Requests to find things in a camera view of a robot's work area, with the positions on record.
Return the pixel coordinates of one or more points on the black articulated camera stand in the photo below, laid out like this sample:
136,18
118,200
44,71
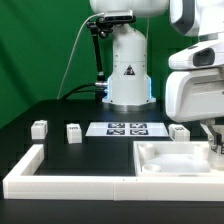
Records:
98,50

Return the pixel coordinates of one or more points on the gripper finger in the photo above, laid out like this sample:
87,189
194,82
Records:
214,137

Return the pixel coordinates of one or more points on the AprilTag marker sheet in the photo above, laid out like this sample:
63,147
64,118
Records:
127,129

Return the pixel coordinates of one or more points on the white L-shaped obstacle fence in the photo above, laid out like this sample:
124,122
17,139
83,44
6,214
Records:
22,183

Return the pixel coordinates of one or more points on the black camera on mount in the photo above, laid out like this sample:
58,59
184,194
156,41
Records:
119,16

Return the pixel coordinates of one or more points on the white square tabletop part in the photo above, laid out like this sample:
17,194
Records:
168,161

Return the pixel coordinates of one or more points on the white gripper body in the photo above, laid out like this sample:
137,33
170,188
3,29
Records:
195,88

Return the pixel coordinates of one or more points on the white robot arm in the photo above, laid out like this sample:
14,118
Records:
129,85

